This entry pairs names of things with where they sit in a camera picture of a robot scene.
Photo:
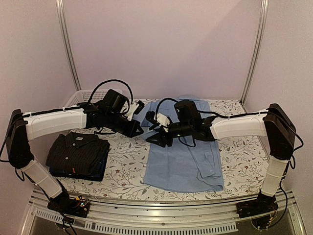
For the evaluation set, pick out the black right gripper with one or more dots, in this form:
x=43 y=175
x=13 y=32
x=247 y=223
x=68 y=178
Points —
x=162 y=138

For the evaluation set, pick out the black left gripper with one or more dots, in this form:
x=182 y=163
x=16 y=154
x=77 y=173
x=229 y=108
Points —
x=130 y=131

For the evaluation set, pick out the light blue long sleeve shirt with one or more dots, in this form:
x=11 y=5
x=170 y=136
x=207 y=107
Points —
x=186 y=166

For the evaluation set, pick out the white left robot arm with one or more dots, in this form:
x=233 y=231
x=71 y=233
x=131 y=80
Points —
x=24 y=127

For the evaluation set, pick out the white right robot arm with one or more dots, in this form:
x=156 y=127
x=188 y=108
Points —
x=272 y=123

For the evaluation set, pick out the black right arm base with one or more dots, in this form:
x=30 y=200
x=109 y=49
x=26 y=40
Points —
x=263 y=210

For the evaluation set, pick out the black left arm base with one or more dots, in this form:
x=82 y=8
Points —
x=64 y=204

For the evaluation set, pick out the dark blue folded shirt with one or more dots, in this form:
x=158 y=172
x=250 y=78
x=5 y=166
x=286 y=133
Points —
x=96 y=175

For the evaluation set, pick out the white plastic laundry basket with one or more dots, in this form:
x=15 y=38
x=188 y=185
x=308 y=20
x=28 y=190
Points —
x=83 y=96

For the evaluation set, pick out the black pinstriped folded shirt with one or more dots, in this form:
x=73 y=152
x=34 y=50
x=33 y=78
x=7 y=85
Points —
x=77 y=153

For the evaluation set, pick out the floral patterned table cloth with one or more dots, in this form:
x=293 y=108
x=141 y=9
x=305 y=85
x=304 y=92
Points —
x=243 y=164

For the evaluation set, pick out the perforated metal front panel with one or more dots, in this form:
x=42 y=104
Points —
x=122 y=229

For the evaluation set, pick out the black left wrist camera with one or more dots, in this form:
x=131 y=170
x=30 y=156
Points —
x=114 y=100

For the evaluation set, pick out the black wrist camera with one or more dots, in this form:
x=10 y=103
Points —
x=187 y=111
x=114 y=100

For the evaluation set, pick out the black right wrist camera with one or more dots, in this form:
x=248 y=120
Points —
x=187 y=111

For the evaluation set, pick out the aluminium front rail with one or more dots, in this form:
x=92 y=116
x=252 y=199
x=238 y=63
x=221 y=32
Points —
x=158 y=214

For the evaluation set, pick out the left aluminium frame post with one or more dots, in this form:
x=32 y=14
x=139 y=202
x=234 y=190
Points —
x=66 y=41

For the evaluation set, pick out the aluminium frame post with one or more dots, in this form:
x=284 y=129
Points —
x=66 y=41
x=256 y=50

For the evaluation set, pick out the right aluminium frame post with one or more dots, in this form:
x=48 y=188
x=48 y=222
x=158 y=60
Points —
x=256 y=50

